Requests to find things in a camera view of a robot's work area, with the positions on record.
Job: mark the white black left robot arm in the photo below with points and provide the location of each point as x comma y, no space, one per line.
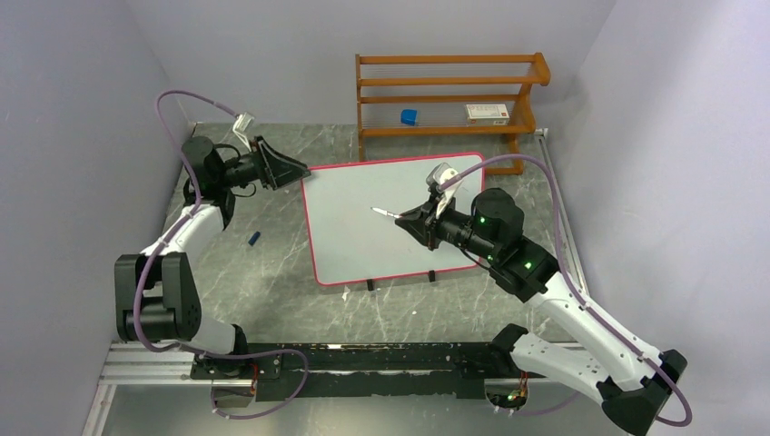
156,298

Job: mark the white cardboard box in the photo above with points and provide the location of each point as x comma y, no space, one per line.
487,114

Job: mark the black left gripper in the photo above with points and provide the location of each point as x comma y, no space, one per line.
280,170

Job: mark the blue eraser on shelf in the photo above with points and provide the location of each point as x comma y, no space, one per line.
409,117

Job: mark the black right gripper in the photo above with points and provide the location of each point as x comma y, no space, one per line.
422,223

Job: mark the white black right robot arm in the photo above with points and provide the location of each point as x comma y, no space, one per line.
630,379

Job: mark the blue marker cap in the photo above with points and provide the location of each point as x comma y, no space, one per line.
254,238

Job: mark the white blue whiteboard marker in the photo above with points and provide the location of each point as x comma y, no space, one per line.
385,213

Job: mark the pink framed whiteboard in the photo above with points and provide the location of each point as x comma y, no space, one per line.
350,243

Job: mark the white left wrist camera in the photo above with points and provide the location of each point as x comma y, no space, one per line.
240,126

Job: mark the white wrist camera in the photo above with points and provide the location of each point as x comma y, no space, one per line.
240,126
443,182

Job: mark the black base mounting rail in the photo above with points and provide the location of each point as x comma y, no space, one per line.
324,370

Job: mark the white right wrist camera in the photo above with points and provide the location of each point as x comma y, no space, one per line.
443,182

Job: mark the orange wooden shelf rack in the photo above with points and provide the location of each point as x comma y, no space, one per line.
439,86

